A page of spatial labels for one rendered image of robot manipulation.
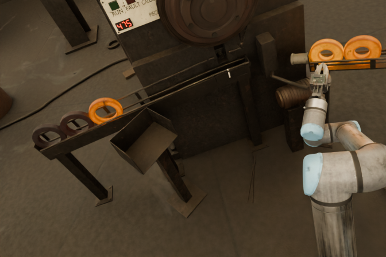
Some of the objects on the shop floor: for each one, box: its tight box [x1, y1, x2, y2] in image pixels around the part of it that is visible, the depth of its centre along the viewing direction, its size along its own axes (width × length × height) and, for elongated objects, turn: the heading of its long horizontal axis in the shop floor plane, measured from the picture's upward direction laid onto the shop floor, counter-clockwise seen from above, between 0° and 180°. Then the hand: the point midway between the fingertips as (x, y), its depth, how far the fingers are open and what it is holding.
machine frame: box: [79, 0, 307, 160], centre depth 184 cm, size 73×108×176 cm
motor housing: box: [275, 77, 313, 153], centre depth 182 cm, size 13×22×54 cm, turn 117°
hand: (323, 66), depth 142 cm, fingers closed
